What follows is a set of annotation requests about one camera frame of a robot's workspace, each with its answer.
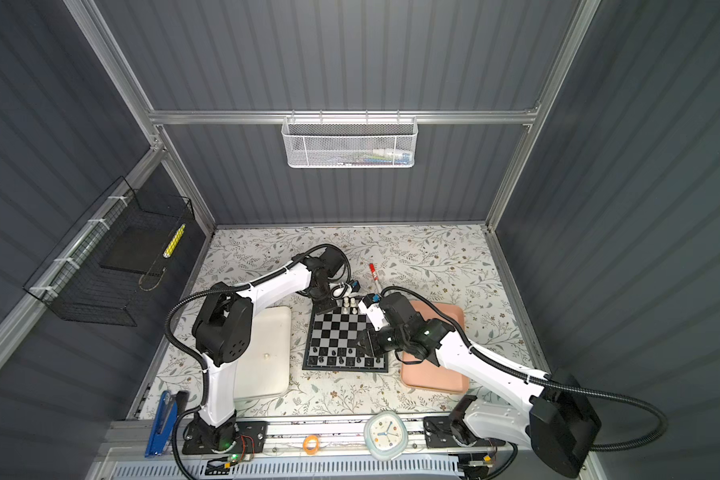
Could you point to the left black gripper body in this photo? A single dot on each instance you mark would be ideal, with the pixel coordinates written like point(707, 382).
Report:
point(323, 300)

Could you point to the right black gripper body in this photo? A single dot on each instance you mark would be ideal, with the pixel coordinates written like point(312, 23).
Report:
point(383, 339)

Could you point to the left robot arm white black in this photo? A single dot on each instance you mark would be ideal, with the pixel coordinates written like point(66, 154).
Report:
point(223, 329)

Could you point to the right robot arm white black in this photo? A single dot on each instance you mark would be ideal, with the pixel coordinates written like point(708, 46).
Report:
point(554, 414)

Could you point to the white chess pieces on board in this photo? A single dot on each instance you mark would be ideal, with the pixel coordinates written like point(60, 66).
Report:
point(347, 305)

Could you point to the black chess pieces on board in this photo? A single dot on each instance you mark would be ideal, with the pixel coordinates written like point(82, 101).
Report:
point(339, 358)

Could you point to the black white chess board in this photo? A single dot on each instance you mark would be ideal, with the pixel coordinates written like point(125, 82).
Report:
point(336, 331)

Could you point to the pink plastic tray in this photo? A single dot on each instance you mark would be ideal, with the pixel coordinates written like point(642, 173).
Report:
point(428, 376)

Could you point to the red white marker pen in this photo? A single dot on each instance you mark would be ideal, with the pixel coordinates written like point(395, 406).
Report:
point(375, 278)

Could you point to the mint green alarm clock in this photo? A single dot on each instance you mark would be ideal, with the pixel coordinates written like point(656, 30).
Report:
point(385, 436)

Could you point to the white plastic tray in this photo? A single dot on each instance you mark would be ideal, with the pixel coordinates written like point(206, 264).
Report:
point(263, 371)

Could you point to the blue clamp tool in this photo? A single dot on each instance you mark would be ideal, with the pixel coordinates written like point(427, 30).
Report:
point(170, 405)

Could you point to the white wire basket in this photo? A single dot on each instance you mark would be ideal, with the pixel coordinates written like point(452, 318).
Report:
point(347, 145)

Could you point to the black wire basket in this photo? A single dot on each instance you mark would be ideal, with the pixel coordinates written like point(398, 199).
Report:
point(107, 272)

